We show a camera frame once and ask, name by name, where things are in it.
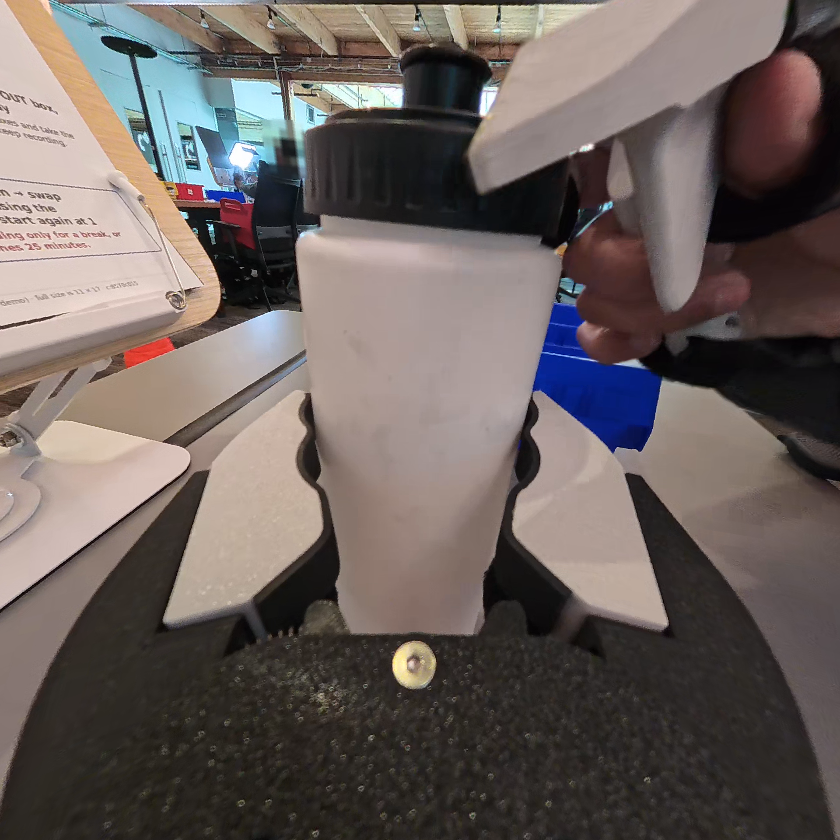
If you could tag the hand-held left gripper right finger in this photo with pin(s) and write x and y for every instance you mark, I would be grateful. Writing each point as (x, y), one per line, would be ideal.
(584, 525)

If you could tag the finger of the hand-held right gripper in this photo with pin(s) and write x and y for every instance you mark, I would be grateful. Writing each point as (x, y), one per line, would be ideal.
(610, 79)

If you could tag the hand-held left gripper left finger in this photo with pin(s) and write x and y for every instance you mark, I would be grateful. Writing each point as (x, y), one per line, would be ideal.
(249, 525)

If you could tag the blue plastic bin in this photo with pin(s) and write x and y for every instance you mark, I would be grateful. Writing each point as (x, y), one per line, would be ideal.
(604, 400)

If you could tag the white plastic bottle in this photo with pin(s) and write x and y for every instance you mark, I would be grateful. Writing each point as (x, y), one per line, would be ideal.
(420, 394)

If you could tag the black bottle lid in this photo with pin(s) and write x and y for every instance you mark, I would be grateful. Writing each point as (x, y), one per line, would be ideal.
(394, 170)

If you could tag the orange traffic cone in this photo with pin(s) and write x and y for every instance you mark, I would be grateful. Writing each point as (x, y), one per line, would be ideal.
(149, 354)

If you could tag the black office chair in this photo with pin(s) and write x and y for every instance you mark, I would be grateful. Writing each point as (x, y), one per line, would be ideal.
(275, 223)

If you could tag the red chair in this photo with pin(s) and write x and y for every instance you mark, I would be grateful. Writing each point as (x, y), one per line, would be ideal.
(236, 220)

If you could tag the blue background bins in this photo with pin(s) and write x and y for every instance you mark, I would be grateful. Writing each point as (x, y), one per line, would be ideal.
(226, 195)

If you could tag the small red bin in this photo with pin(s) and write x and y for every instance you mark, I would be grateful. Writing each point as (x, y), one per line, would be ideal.
(189, 191)

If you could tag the small yellow bins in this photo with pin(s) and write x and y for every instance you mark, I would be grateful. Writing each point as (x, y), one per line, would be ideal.
(166, 189)

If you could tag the printed instruction sheet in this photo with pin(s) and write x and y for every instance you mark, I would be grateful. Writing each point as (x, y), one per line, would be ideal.
(52, 216)

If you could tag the black floor lamp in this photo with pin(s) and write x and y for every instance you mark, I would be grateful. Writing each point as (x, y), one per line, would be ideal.
(128, 46)

